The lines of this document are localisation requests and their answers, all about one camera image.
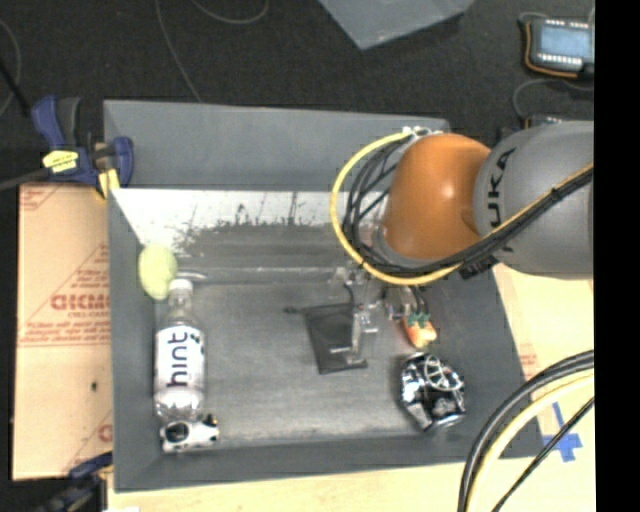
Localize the dark flat block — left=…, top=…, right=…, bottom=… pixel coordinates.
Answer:
left=303, top=302, right=370, bottom=376

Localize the orange toy carrot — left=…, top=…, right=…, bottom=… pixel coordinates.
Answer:
left=403, top=319, right=439, bottom=350

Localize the black and white shiny packet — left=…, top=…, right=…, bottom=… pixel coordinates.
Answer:
left=399, top=352, right=468, bottom=432

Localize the grey metal bin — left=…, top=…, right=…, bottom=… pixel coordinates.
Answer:
left=102, top=99, right=544, bottom=492

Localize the clear plastic bottle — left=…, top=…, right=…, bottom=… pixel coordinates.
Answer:
left=152, top=277, right=208, bottom=422

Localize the black and white toy cow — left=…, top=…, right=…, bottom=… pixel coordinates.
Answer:
left=159, top=412, right=221, bottom=455

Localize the yellow-green toy fruit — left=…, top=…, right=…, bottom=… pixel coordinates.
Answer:
left=137, top=243, right=179, bottom=301

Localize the brown cardboard board, red print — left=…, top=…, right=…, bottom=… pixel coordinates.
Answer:
left=10, top=181, right=116, bottom=482

